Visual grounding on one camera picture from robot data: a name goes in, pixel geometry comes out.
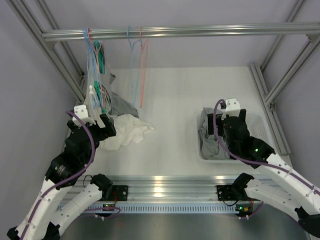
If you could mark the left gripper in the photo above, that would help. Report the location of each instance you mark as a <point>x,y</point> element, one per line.
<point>109,131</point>

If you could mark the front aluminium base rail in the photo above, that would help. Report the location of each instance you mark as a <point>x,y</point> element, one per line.
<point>172,189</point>

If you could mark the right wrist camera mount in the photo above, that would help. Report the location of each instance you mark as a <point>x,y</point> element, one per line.
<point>230,108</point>

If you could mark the right aluminium frame post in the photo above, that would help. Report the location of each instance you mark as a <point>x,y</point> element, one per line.
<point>288,86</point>

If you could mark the bundle of coloured hangers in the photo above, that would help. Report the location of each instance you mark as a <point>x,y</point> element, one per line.
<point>98,75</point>

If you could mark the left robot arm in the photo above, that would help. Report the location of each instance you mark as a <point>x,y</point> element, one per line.
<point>45,221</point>

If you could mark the white garment pile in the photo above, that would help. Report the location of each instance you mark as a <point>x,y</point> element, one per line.
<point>128,128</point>

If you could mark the perforated cable duct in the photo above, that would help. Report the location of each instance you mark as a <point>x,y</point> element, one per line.
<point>167,208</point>

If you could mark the white plastic basket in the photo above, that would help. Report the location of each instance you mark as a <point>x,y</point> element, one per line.
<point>257,127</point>

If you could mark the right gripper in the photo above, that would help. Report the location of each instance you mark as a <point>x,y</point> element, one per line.
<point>211,124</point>

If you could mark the grey garment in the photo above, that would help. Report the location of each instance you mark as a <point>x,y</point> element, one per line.
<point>208,144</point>

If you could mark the pink wire hanger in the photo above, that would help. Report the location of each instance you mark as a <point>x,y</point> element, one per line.
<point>144,48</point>

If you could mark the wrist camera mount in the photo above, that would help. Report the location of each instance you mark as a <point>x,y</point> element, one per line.
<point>82,113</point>
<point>230,108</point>

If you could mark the left aluminium frame post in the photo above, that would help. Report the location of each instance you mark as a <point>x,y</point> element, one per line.
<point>24,13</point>

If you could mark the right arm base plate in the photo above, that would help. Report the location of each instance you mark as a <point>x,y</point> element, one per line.
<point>230,193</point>

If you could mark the aluminium hanging rail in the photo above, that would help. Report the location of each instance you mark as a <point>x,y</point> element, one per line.
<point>252,29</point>

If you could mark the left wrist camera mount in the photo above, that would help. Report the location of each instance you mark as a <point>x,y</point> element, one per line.
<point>82,113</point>

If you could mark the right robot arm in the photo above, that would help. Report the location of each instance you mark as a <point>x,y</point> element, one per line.
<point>297,197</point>

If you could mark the aluminium frame post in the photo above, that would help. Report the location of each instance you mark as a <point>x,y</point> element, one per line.
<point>24,13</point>
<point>288,86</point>

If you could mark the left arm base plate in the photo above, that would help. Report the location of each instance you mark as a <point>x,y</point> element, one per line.
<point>118,193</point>

